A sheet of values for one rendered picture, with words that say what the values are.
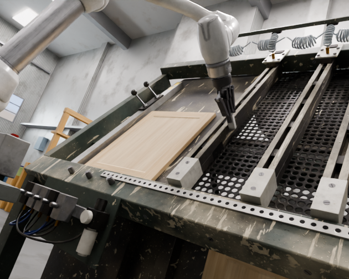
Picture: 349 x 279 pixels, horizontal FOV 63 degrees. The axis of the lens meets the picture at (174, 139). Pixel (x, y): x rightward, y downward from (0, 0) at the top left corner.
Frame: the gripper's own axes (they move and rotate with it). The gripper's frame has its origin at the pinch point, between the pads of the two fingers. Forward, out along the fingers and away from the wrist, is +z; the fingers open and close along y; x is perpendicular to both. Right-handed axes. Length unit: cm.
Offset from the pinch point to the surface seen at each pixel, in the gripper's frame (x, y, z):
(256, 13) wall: 183, 484, 42
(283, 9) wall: 145, 527, 51
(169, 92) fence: 65, 41, 5
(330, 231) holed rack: -44, -42, 3
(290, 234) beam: -36, -45, 4
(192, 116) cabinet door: 30.1, 13.8, 6.3
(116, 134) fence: 65, -10, 5
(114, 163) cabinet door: 46, -30, 6
